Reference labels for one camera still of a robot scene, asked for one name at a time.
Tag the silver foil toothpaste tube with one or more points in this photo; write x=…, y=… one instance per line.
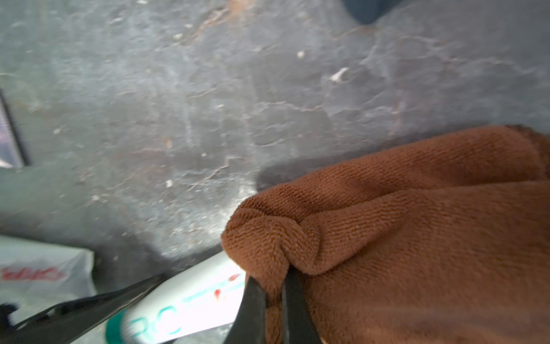
x=13, y=153

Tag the dark cap toothpaste tube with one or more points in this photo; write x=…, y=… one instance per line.
x=367, y=12

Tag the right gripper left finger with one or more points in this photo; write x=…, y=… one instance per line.
x=249, y=325

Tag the red cap toothpaste tube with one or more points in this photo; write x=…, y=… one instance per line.
x=36, y=275

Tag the brown microfiber cloth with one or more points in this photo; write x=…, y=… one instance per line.
x=441, y=241

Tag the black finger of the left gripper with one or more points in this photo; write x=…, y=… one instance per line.
x=68, y=321

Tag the teal cap toothpaste tube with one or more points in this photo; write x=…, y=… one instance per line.
x=200, y=298

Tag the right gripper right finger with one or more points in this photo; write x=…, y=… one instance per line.
x=297, y=324

